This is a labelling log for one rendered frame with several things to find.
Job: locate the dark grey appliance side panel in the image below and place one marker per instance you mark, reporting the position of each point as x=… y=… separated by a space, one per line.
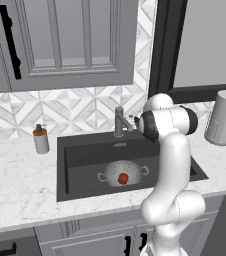
x=223 y=226

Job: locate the grey base cupboard door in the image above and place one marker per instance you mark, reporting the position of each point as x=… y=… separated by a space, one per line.
x=85 y=243
x=198 y=233

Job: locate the black framed window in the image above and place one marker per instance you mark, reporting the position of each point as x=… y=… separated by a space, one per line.
x=161 y=46

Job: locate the dark grey dishwasher front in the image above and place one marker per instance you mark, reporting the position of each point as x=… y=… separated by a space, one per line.
x=28 y=248

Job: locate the dark grey sink basin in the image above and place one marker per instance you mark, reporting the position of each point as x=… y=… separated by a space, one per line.
x=85 y=156

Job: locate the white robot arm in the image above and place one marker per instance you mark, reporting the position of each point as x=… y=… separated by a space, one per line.
x=171 y=160

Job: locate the white perforated colander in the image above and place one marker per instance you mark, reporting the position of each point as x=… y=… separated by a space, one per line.
x=116 y=168

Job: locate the grey sink faucet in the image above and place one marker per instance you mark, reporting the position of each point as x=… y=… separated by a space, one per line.
x=119 y=123

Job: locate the white paper towel roll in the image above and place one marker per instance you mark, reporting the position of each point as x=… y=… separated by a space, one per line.
x=223 y=120

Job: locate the grey soap dispenser orange collar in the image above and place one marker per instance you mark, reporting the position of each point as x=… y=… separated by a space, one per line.
x=41 y=143

